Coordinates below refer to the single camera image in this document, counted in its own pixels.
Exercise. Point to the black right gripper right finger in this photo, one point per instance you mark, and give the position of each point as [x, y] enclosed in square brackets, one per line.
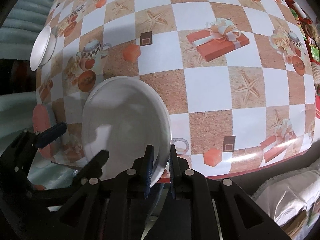
[200, 208]

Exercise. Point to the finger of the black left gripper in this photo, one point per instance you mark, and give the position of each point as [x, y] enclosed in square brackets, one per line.
[42, 139]
[93, 169]

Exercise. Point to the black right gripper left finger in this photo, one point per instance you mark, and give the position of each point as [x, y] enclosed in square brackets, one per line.
[117, 208]

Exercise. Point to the white fluffy cushion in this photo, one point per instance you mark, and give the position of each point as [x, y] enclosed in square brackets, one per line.
[283, 196]

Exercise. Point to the patterned checkered tablecloth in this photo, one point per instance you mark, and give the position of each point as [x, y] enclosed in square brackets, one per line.
[234, 75]

